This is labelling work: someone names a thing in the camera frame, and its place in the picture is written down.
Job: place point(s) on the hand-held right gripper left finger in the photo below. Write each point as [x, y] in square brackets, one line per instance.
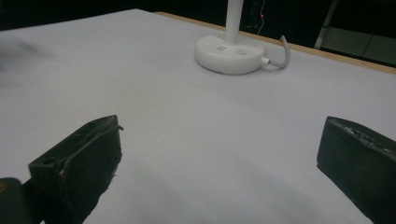
[84, 165]

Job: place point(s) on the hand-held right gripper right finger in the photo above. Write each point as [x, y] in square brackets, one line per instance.
[358, 161]

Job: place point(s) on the metal stand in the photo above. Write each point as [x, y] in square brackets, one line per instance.
[325, 26]

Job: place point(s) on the white lamp base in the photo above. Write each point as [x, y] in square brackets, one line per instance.
[229, 53]

